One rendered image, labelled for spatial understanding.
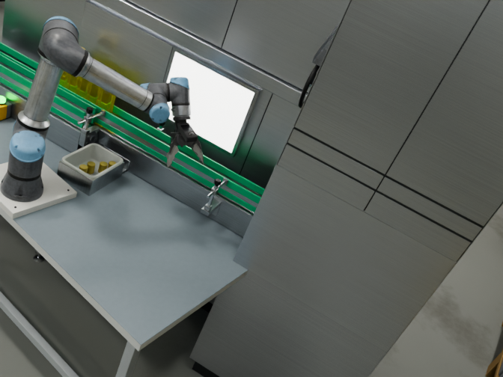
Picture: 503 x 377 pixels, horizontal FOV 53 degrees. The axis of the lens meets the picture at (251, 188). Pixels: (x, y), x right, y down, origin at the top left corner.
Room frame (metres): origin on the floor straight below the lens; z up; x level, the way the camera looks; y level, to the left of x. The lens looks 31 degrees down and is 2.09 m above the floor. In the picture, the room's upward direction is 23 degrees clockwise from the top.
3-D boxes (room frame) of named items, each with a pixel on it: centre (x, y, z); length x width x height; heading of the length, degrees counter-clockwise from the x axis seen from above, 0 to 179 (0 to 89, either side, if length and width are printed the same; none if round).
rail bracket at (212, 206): (1.75, 0.13, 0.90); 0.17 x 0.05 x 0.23; 169
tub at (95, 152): (1.76, 0.66, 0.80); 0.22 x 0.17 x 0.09; 169
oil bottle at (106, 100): (2.01, 0.76, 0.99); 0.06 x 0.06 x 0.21; 79
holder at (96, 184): (1.78, 0.66, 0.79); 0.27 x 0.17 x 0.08; 169
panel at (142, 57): (2.10, 0.57, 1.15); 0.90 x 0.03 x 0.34; 79
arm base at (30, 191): (1.47, 0.81, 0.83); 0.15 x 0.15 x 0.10
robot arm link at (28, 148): (1.48, 0.81, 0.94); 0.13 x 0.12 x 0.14; 29
